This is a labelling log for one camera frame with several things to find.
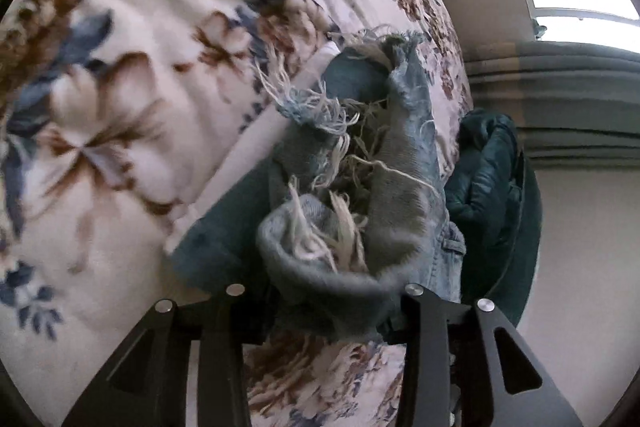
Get dark green puffer jacket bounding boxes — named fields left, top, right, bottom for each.
left=444, top=108, right=543, bottom=333

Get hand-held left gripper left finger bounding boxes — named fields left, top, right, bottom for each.
left=61, top=283, right=273, bottom=427

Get frayed blue denim pants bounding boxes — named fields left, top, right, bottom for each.
left=170, top=31, right=467, bottom=342

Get grey pleated curtain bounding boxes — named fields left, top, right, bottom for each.
left=462, top=41, right=640, bottom=168

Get floral printed blanket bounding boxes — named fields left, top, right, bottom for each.
left=0, top=0, right=473, bottom=427

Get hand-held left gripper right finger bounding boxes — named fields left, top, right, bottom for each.
left=376, top=283, right=585, bottom=427

